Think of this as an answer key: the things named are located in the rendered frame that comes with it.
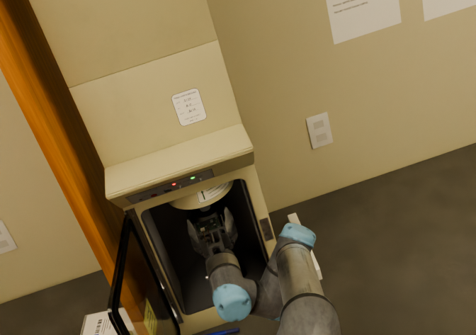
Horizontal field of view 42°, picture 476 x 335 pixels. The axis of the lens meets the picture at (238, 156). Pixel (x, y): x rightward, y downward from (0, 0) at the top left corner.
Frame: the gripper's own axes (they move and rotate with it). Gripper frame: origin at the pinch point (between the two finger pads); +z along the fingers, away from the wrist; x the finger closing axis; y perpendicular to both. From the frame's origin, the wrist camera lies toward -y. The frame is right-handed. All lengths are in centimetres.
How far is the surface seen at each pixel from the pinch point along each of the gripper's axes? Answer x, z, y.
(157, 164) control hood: 5.8, -14.9, 29.4
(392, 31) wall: -68, 34, 19
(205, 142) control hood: -5.2, -12.4, 29.4
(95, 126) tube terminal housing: 15.5, -8.8, 39.5
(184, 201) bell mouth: 3.9, -5.6, 12.0
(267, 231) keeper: -12.9, -8.9, -2.4
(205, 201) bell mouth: -0.9, -7.3, 11.2
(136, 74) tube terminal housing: 3.6, -8.8, 47.8
